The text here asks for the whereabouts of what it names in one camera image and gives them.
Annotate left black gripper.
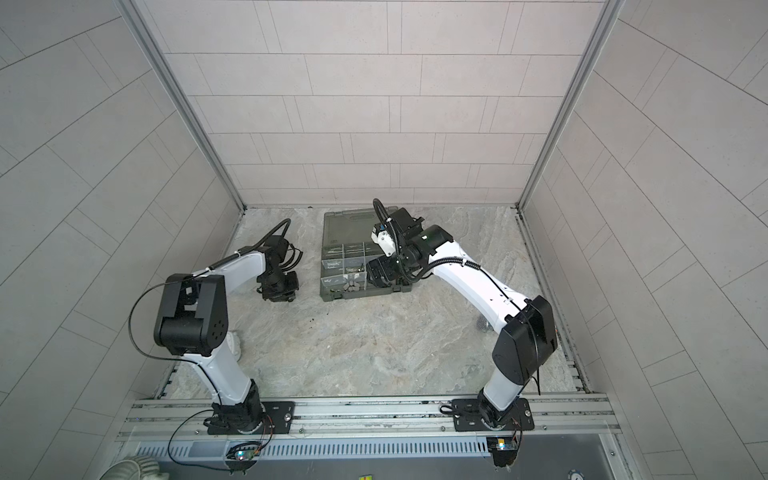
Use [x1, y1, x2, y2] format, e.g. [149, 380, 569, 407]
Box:
[260, 268, 301, 300]

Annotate grey compartment organizer box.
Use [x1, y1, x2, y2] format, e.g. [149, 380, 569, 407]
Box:
[320, 208, 412, 302]

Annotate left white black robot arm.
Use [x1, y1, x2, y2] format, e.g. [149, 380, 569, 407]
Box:
[154, 235, 303, 417]

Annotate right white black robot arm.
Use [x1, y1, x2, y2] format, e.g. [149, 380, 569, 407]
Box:
[366, 198, 558, 425]

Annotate white square clock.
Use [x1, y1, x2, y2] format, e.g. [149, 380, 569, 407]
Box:
[228, 332, 242, 361]

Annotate glitter tube with cap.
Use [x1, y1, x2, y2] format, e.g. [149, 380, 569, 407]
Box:
[476, 318, 493, 332]

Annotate left controller board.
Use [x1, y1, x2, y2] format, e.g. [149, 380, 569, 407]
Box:
[225, 441, 263, 471]

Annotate controller board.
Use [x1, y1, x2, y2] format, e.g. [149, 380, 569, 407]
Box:
[225, 441, 263, 471]
[486, 437, 520, 468]

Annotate right controller board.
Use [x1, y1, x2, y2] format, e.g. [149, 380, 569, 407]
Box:
[486, 437, 520, 468]

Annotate white fan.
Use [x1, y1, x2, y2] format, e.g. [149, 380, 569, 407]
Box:
[99, 456, 170, 480]

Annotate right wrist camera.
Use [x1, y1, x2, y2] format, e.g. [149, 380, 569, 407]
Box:
[371, 223, 397, 257]

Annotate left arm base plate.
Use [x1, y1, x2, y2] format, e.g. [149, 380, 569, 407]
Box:
[203, 401, 295, 435]

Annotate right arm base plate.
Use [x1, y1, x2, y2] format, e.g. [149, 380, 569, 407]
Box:
[439, 397, 535, 432]

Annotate aluminium rail frame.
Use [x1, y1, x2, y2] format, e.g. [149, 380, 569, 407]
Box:
[117, 393, 621, 441]

